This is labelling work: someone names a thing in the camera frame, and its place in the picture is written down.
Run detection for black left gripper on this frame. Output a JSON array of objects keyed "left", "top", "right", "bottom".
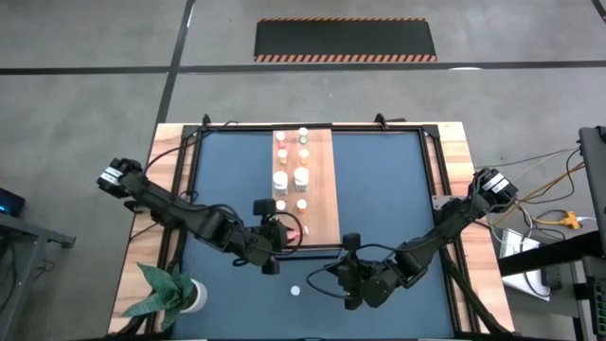
[{"left": 258, "top": 215, "right": 304, "bottom": 277}]

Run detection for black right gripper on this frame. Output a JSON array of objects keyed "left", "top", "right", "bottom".
[{"left": 327, "top": 258, "right": 380, "bottom": 312}]

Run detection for white bottle with blue label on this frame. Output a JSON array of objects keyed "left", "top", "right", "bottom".
[{"left": 272, "top": 170, "right": 290, "bottom": 197}]

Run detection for wooden shelf with black frame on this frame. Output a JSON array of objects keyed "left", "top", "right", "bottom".
[{"left": 270, "top": 127, "right": 343, "bottom": 260}]

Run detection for large white medicine bottle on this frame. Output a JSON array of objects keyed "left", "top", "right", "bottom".
[{"left": 293, "top": 167, "right": 311, "bottom": 193}]

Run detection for green plant in white pot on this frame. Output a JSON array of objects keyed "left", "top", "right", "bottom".
[{"left": 121, "top": 262, "right": 209, "bottom": 332}]

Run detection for white paper box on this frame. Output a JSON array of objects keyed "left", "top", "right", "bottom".
[{"left": 491, "top": 228, "right": 554, "bottom": 303}]

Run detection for black floor mat striped edges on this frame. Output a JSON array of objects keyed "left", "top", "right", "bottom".
[{"left": 253, "top": 17, "right": 438, "bottom": 64}]

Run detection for black desk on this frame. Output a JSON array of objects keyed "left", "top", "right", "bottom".
[{"left": 496, "top": 230, "right": 606, "bottom": 341}]

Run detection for yellow power splitter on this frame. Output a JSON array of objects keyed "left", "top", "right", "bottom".
[{"left": 561, "top": 210, "right": 583, "bottom": 232}]

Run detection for grey side table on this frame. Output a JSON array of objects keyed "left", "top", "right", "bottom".
[{"left": 0, "top": 211, "right": 77, "bottom": 341}]

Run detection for grey computer case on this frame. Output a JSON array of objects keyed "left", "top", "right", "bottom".
[{"left": 578, "top": 125, "right": 606, "bottom": 250}]

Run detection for black device with blue light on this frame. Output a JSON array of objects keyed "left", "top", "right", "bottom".
[{"left": 0, "top": 188, "right": 27, "bottom": 219}]

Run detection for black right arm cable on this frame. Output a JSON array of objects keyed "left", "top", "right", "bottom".
[{"left": 305, "top": 268, "right": 354, "bottom": 301}]

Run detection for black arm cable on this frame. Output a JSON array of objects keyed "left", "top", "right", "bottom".
[
  {"left": 140, "top": 118, "right": 241, "bottom": 176},
  {"left": 305, "top": 268, "right": 354, "bottom": 301}
]

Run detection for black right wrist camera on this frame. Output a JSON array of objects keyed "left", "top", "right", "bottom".
[{"left": 342, "top": 232, "right": 363, "bottom": 253}]

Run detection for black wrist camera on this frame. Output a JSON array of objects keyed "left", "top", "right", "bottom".
[
  {"left": 342, "top": 232, "right": 363, "bottom": 253},
  {"left": 252, "top": 198, "right": 277, "bottom": 219}
]

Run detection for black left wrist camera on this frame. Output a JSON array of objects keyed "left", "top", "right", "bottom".
[{"left": 252, "top": 198, "right": 277, "bottom": 219}]

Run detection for black aluminium table frame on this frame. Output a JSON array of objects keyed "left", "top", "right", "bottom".
[{"left": 144, "top": 113, "right": 512, "bottom": 340}]

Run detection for black corrugated cable conduit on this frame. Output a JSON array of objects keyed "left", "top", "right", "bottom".
[
  {"left": 125, "top": 222, "right": 188, "bottom": 338},
  {"left": 435, "top": 236, "right": 510, "bottom": 338}
]

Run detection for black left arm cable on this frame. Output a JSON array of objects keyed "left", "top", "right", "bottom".
[{"left": 140, "top": 118, "right": 241, "bottom": 176}]

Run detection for white floor cable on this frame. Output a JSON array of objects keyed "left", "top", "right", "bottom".
[{"left": 472, "top": 146, "right": 582, "bottom": 171}]

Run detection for orange floor cable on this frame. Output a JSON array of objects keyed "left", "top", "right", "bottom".
[{"left": 491, "top": 160, "right": 588, "bottom": 228}]

